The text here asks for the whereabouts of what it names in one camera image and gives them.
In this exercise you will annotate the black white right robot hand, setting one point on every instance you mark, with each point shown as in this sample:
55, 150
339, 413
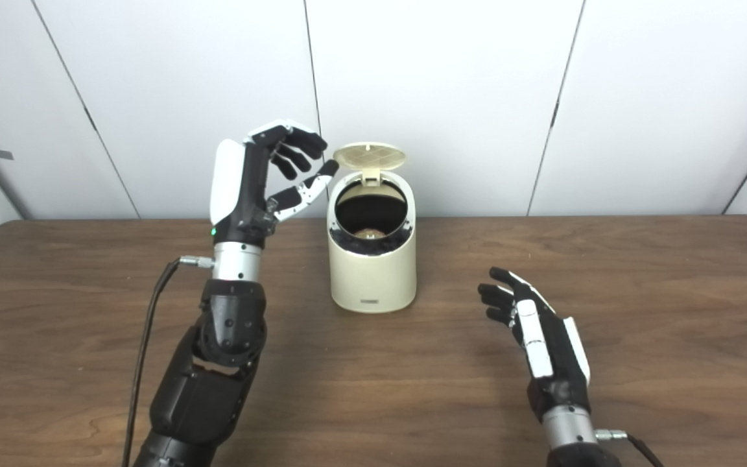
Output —
558, 363

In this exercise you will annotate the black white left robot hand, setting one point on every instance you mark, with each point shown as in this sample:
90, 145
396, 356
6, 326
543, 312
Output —
244, 194

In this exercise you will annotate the red apple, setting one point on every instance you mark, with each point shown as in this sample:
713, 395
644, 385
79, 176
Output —
368, 233

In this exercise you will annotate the round cream bin lid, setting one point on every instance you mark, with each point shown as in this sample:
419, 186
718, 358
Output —
369, 155

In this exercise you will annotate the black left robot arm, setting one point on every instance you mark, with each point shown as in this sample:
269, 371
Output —
211, 383

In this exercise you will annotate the cream-colored bin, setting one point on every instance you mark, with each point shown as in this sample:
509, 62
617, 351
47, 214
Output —
372, 279

